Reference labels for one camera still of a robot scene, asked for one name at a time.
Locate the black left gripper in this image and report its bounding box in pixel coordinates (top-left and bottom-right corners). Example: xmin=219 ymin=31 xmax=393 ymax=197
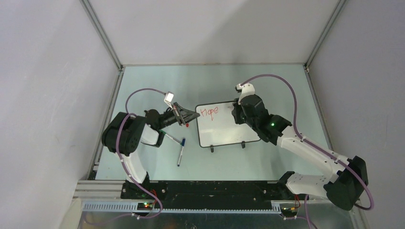
xmin=157 ymin=102 xmax=200 ymax=130

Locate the white whiteboard black frame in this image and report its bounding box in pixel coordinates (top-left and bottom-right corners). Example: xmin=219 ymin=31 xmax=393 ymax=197
xmin=195 ymin=101 xmax=260 ymax=152

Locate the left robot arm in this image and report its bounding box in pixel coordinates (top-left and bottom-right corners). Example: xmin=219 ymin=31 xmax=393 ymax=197
xmin=101 ymin=103 xmax=200 ymax=199

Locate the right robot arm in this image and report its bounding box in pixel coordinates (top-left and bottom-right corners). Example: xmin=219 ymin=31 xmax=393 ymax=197
xmin=231 ymin=94 xmax=369 ymax=210

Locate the blue whiteboard marker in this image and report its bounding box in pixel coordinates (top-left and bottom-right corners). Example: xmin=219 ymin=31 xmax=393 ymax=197
xmin=177 ymin=138 xmax=186 ymax=167

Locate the green whiteboard marker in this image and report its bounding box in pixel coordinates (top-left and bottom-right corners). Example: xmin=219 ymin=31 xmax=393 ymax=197
xmin=160 ymin=130 xmax=182 ymax=145

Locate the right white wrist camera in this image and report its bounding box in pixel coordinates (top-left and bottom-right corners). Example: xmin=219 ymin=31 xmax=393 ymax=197
xmin=235 ymin=83 xmax=255 ymax=105

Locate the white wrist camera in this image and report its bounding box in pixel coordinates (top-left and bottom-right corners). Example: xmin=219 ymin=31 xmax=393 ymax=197
xmin=164 ymin=92 xmax=174 ymax=109
xmin=235 ymin=83 xmax=255 ymax=105

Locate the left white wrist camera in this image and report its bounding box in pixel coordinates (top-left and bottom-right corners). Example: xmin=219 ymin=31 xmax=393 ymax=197
xmin=164 ymin=92 xmax=174 ymax=109

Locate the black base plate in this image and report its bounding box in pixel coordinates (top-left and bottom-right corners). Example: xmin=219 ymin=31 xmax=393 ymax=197
xmin=141 ymin=181 xmax=295 ymax=210

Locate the grey cable duct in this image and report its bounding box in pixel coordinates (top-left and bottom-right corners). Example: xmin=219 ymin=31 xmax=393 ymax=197
xmin=82 ymin=201 xmax=281 ymax=214

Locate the right aluminium frame rail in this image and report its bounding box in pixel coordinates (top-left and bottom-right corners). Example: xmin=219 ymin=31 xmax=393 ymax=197
xmin=303 ymin=0 xmax=348 ymax=149

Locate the aluminium frame rail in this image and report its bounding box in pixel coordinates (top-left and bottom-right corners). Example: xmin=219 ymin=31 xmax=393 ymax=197
xmin=80 ymin=0 xmax=124 ymax=180
xmin=303 ymin=0 xmax=348 ymax=149

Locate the left aluminium frame rail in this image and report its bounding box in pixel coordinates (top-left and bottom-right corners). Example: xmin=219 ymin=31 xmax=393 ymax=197
xmin=80 ymin=0 xmax=124 ymax=180

